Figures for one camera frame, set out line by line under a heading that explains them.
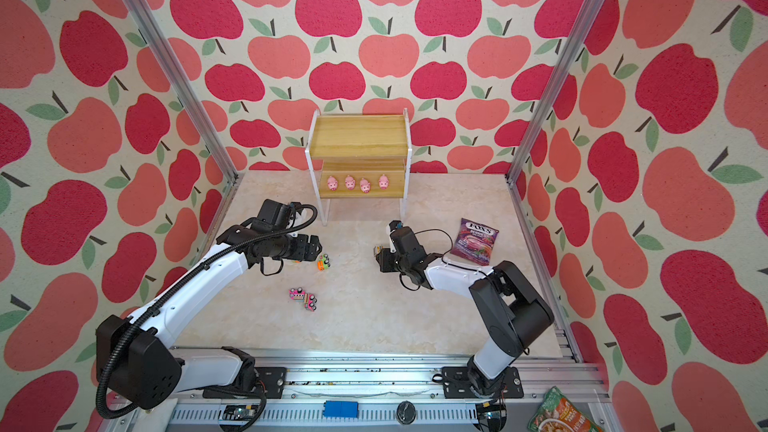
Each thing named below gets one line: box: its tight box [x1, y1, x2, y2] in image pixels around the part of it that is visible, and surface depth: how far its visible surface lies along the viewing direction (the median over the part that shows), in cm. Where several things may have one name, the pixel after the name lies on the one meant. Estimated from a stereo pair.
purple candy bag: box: [450, 218, 500, 266], surface depth 100 cm
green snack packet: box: [528, 386, 604, 432], surface depth 70 cm
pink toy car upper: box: [288, 287, 307, 303], surface depth 90 cm
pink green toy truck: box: [304, 293, 318, 312], surface depth 88 cm
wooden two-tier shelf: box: [305, 108, 413, 225], surface depth 92 cm
